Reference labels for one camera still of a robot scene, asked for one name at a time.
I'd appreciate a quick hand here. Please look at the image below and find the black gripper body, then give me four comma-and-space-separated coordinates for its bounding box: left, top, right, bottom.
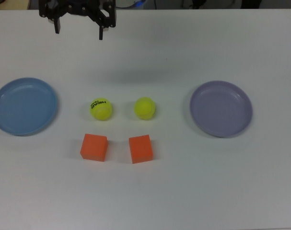
49, 0, 105, 15

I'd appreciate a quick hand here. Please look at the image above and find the tennis ball with black print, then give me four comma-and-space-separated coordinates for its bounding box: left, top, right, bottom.
89, 97, 112, 121

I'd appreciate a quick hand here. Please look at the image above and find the blue plate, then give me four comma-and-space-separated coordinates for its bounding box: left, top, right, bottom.
0, 77, 59, 137

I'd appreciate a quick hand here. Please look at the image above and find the orange foam cube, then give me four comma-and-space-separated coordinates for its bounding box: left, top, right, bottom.
80, 133, 109, 162
128, 134, 154, 165

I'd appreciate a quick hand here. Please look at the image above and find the plain yellow tennis ball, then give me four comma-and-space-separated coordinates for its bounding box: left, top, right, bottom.
134, 96, 157, 120

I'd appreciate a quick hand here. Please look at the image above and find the purple plate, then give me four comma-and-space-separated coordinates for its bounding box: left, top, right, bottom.
189, 80, 253, 138

